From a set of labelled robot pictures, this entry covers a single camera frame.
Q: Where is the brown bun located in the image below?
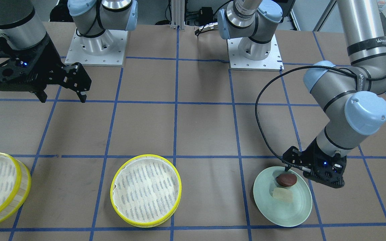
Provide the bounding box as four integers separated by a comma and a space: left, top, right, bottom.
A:
275, 172, 298, 187

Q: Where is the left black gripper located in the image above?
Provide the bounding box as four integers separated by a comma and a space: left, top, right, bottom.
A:
282, 139, 347, 188

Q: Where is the white bun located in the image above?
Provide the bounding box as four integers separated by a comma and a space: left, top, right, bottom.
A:
272, 187, 294, 203

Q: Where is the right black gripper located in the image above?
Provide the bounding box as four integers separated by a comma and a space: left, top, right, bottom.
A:
0, 34, 91, 103

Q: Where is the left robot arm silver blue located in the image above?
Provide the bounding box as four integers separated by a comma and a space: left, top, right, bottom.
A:
217, 0, 386, 188

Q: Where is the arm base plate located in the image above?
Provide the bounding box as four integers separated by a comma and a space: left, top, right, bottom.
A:
227, 35, 284, 71
65, 29, 129, 67

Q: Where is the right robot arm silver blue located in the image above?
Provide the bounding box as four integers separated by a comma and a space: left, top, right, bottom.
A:
0, 0, 138, 103

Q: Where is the light green plate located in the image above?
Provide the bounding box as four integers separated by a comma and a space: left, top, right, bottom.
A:
253, 166, 313, 227

